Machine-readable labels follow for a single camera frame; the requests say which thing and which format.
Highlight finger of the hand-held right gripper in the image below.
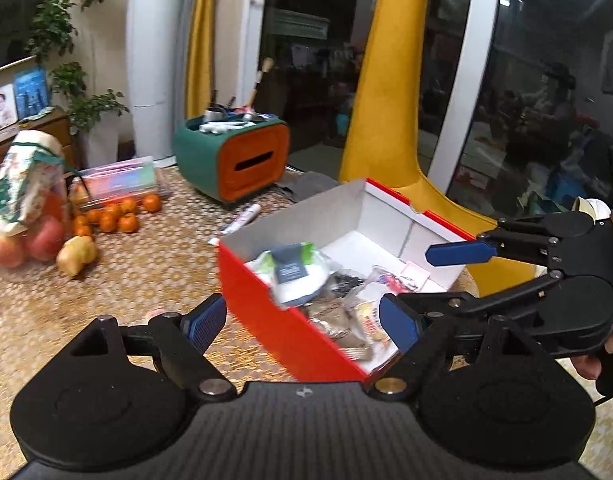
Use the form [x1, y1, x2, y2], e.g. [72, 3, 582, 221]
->
[425, 212, 555, 267]
[394, 270, 613, 335]

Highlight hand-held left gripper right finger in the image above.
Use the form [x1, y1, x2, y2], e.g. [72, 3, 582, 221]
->
[369, 294, 553, 403]

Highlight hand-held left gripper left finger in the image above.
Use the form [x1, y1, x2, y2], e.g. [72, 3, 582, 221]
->
[69, 292, 237, 403]

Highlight clear snack packet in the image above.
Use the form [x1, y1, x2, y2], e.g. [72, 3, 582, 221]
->
[354, 300, 393, 347]

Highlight red cardboard box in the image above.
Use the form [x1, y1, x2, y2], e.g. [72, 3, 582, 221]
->
[217, 177, 480, 383]

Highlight beige snack packet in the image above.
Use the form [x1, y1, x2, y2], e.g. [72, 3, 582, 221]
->
[306, 300, 372, 361]

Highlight dark patterned snack packet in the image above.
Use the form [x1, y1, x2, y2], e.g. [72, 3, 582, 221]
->
[329, 270, 367, 296]

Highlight white green packet dark label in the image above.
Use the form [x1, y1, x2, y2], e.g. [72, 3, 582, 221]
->
[244, 242, 332, 308]

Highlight gold patterned desktop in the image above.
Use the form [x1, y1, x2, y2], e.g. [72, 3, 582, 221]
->
[0, 165, 613, 480]

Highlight person's right hand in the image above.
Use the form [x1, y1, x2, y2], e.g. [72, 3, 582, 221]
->
[571, 327, 613, 381]

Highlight white tube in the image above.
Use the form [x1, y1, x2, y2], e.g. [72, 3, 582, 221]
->
[209, 203, 262, 247]

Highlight pile of tangerines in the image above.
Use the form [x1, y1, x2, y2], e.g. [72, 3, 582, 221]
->
[71, 194, 162, 238]

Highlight yellow pear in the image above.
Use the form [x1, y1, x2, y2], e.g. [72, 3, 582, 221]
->
[55, 235, 98, 278]

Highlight yellow chair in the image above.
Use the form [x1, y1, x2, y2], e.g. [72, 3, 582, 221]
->
[339, 0, 497, 296]

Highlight green orange tissue box organizer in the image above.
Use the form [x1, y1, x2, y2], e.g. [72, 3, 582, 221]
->
[172, 114, 290, 211]

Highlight grey cloth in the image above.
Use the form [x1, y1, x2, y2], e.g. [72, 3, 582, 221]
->
[274, 170, 345, 206]

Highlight clear plastic box colourful contents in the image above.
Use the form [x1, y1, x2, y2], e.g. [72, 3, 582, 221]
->
[69, 156, 172, 206]

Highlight white-framed glass door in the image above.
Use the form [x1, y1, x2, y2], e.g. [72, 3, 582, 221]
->
[246, 0, 613, 226]

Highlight red apple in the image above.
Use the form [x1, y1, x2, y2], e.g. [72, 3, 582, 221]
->
[0, 232, 27, 268]
[25, 215, 67, 262]

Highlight white plant pot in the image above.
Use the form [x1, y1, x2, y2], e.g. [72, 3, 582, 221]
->
[79, 125, 120, 168]

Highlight white green printed snack bag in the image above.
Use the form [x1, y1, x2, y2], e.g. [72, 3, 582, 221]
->
[0, 130, 70, 236]

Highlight makeup brush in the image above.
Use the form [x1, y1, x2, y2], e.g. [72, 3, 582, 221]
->
[244, 57, 274, 113]

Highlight green leafy houseplant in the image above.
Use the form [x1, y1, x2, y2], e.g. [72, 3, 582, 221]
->
[24, 0, 130, 133]

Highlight wooden TV cabinet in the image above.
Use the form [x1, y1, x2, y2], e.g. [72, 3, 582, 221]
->
[0, 107, 80, 171]

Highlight white standing air conditioner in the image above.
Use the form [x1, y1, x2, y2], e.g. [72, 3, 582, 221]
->
[126, 0, 197, 163]

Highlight yellow curtain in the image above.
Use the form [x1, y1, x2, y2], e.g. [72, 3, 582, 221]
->
[184, 0, 222, 121]

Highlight blue card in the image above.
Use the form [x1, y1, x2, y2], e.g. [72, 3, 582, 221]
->
[14, 67, 50, 118]

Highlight black television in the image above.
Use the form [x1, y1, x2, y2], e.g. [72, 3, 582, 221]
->
[0, 0, 52, 73]

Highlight white photo frame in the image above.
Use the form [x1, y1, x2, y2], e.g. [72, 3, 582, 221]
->
[0, 80, 18, 133]

